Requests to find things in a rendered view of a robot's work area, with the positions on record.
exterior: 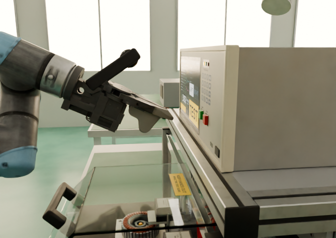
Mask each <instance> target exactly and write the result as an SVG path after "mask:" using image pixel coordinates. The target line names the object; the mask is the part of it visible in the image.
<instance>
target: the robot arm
mask: <svg viewBox="0 0 336 238"><path fill-rule="evenodd" d="M140 58H141V55H140V54H139V53H138V51H137V50H136V49H135V48H132V49H125V50H124V51H123V52H122V53H121V54H120V57H119V58H117V59H116V60H114V61H113V62H112V63H110V64H109V65H107V66H106V67H104V68H103V69H102V70H100V71H99V72H97V73H96V74H94V75H93V76H91V77H90V78H89V79H87V80H84V79H82V78H83V75H84V72H85V68H84V67H82V66H79V65H77V64H76V63H75V62H73V61H71V60H69V59H66V58H64V57H62V56H60V55H57V54H55V53H53V52H50V51H48V50H46V49H44V48H41V47H39V46H37V45H35V44H32V43H30V42H28V41H26V40H23V39H22V38H21V37H16V36H14V35H11V34H9V33H6V32H3V31H0V177H4V178H19V177H23V176H26V175H28V174H30V173H31V172H32V171H33V170H34V169H35V164H36V155H37V152H38V148H37V141H38V125H39V112H40V102H41V91H42V92H45V93H47V94H50V95H52V96H55V97H57V98H59V99H61V98H63V99H64V101H63V103H62V105H61V109H64V110H66V111H68V110H69V109H70V110H72V111H75V112H77V113H79V114H82V115H84V116H86V117H85V118H86V120H87V121H89V123H92V124H94V125H97V126H99V127H102V128H104V129H106V130H109V131H111V132H114V133H115V131H116V130H117V129H118V126H119V125H120V124H121V122H122V120H123V118H124V115H125V114H124V112H125V109H126V107H127V105H129V106H128V107H129V109H128V112H129V114H130V115H131V116H133V117H135V118H137V119H138V129H139V130H140V131H141V132H142V133H147V132H149V131H150V130H151V129H152V127H153V126H154V125H155V124H156V123H157V121H158V120H159V119H160V118H165V119H168V120H172V121H173V119H174V117H173V116H172V115H171V113H170V112H169V111H168V109H166V108H164V107H162V106H161V105H159V104H157V103H155V102H153V101H151V100H149V99H147V98H145V97H143V96H141V95H139V94H137V93H135V92H133V91H131V90H130V89H129V88H127V87H125V86H123V85H120V84H118V83H115V82H113V81H110V80H111V79H112V78H113V77H115V76H116V75H118V74H119V73H121V72H122V71H124V70H125V69H126V68H133V67H135V66H136V65H137V63H138V60H139V59H140ZM80 88H83V89H84V92H82V91H80ZM88 117H89V118H88Z"/></svg>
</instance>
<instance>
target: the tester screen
mask: <svg viewBox="0 0 336 238"><path fill-rule="evenodd" d="M190 83H191V84H193V85H195V86H197V87H199V84H200V61H195V60H187V59H181V83H180V110H181V111H182V113H183V114H184V115H185V116H186V117H187V119H188V120H189V121H190V122H191V123H192V125H193V126H194V127H195V128H196V129H197V130H199V117H198V128H197V127H196V126H195V125H194V123H193V122H192V121H191V120H190V119H189V101H190V100H191V101H192V102H193V103H195V104H196V105H197V106H198V107H199V88H198V100H196V99H195V98H194V97H192V96H191V95H190ZM183 94H184V95H185V96H186V104H185V103H183ZM181 103H182V104H183V105H184V106H185V107H186V108H187V109H188V115H187V114H186V113H185V112H184V111H183V109H182V108H181Z"/></svg>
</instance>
